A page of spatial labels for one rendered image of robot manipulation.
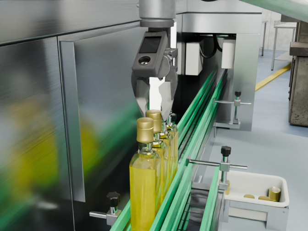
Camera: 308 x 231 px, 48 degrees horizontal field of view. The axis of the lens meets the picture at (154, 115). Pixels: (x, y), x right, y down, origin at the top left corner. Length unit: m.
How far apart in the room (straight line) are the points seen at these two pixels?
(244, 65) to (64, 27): 1.23
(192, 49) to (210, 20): 0.22
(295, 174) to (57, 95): 1.04
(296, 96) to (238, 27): 2.54
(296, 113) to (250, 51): 2.57
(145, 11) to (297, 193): 0.88
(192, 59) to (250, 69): 0.33
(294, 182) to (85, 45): 0.97
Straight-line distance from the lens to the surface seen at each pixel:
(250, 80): 1.77
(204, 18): 1.75
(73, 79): 0.68
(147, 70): 0.64
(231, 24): 1.73
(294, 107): 4.23
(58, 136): 0.69
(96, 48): 0.75
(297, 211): 1.23
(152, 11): 0.70
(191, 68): 1.91
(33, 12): 0.58
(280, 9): 0.82
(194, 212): 0.92
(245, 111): 1.81
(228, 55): 1.85
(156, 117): 0.74
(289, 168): 1.50
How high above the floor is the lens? 1.39
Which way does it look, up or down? 19 degrees down
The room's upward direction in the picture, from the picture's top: straight up
